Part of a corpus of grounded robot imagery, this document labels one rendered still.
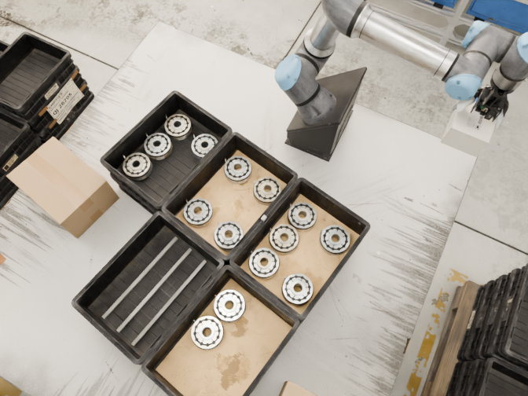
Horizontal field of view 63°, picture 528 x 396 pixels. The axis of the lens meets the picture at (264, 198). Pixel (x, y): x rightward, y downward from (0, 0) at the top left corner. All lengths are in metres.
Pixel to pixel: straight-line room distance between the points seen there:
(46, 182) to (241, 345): 0.91
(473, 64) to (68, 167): 1.37
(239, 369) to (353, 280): 0.53
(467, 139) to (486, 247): 1.27
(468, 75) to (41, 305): 1.55
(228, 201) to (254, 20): 1.93
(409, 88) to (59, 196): 2.22
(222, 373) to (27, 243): 0.91
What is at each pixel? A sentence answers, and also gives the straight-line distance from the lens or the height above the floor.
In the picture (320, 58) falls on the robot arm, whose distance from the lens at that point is 1.63.
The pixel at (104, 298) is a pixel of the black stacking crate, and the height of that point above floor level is 0.83.
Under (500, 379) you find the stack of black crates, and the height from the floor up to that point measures 0.38.
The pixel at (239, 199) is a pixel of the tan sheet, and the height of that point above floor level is 0.83.
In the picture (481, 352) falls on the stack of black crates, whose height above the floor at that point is 0.38.
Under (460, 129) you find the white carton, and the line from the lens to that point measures 1.49.
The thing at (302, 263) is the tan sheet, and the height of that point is 0.83.
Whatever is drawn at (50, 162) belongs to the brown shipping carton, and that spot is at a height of 0.86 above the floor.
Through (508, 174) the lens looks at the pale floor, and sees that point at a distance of 2.95.
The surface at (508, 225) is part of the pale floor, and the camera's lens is 2.80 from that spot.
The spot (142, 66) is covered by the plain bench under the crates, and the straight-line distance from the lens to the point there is 2.15.
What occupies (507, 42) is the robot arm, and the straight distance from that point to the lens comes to 1.32.
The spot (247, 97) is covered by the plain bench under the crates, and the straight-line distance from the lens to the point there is 1.97.
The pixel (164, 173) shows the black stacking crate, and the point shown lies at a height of 0.83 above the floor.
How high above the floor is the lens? 2.28
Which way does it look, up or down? 66 degrees down
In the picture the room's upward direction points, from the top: 1 degrees clockwise
